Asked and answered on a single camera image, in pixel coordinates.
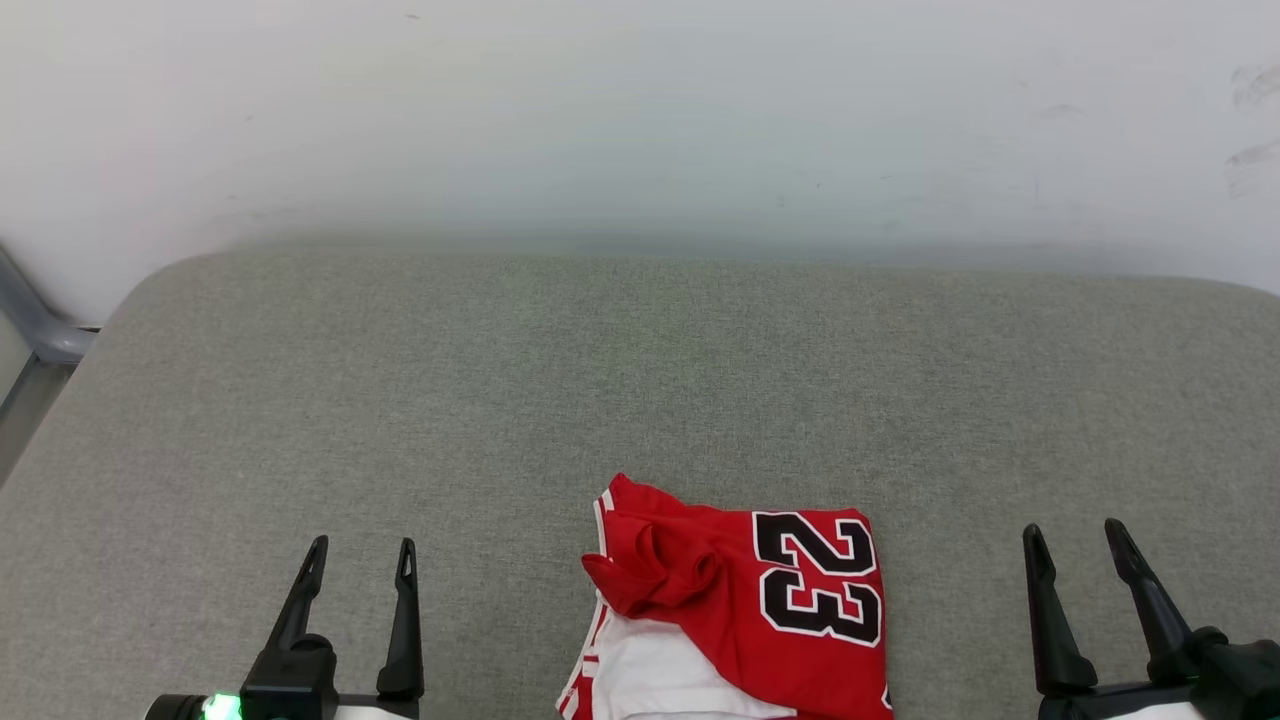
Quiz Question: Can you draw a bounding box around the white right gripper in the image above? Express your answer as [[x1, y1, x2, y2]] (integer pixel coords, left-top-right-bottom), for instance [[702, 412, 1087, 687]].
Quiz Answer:
[[1022, 518, 1201, 720]]

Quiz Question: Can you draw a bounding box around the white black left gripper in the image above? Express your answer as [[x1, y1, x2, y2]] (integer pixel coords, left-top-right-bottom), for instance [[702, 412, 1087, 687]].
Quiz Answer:
[[145, 535, 426, 720]]

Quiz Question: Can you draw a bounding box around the red basketball jersey number 23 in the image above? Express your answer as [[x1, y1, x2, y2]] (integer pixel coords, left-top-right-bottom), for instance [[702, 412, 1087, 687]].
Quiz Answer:
[[557, 473, 894, 720]]

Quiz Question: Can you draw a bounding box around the grey metal tube frame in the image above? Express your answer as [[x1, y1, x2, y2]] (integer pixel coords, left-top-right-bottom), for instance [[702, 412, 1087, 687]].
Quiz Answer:
[[0, 245, 99, 481]]

